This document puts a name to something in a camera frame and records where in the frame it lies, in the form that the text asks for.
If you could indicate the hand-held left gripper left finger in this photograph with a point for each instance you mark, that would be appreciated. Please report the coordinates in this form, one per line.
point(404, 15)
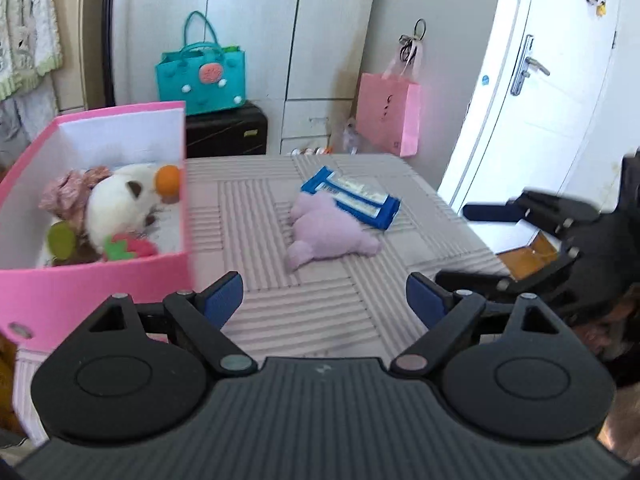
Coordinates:
point(225, 296)

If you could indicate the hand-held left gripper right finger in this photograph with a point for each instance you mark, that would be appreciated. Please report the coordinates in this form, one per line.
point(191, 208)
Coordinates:
point(424, 300)

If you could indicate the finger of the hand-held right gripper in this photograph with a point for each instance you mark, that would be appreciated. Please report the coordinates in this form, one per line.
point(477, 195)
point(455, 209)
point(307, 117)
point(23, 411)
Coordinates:
point(470, 281)
point(490, 211)

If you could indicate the red strawberry plush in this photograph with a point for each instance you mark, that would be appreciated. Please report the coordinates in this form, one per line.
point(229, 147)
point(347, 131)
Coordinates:
point(140, 249)

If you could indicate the purple plush toy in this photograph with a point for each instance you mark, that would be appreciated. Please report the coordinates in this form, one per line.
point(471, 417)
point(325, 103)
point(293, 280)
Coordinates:
point(330, 235)

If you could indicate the pink storage box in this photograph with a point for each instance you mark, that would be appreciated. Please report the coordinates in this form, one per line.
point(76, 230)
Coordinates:
point(100, 280)

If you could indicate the orange plush ball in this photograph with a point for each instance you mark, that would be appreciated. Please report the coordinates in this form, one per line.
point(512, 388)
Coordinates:
point(167, 180)

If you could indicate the white plush with brown ears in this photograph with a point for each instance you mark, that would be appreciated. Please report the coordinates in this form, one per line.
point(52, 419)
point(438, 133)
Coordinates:
point(112, 205)

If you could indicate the green makeup sponge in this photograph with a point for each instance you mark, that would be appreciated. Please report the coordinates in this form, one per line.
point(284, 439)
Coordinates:
point(60, 240)

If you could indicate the pink floral fabric scrunchie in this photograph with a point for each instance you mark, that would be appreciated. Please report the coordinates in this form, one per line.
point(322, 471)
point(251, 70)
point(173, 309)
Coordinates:
point(65, 195)

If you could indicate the white door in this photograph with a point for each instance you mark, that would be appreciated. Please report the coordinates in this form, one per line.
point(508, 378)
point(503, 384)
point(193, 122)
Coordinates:
point(495, 135)

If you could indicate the pink striped blanket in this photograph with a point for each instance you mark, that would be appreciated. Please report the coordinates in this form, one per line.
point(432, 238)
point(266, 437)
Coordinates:
point(240, 220)

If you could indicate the blue wet wipes packet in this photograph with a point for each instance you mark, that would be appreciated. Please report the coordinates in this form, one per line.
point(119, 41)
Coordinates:
point(350, 195)

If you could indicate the pink paper bag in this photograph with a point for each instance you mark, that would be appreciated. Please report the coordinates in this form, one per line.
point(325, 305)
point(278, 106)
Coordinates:
point(385, 115)

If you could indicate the clear plastic bag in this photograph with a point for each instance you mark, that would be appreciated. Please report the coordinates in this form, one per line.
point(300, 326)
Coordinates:
point(351, 135)

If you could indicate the black suitcase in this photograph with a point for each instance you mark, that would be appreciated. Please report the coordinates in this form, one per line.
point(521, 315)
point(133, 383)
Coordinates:
point(225, 130)

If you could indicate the row of small bottles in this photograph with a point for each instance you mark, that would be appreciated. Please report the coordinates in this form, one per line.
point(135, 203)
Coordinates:
point(312, 150)

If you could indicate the teal felt handbag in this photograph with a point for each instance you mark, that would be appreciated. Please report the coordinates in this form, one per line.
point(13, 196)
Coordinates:
point(175, 90)

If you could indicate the white hanging cloth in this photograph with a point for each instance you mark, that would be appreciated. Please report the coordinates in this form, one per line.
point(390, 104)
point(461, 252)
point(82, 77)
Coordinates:
point(25, 120)

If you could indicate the white wardrobe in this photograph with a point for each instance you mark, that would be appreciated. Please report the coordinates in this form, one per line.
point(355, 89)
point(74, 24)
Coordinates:
point(250, 25)

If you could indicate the white green knitted garment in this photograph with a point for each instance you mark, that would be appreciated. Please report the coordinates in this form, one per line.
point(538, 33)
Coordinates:
point(25, 20)

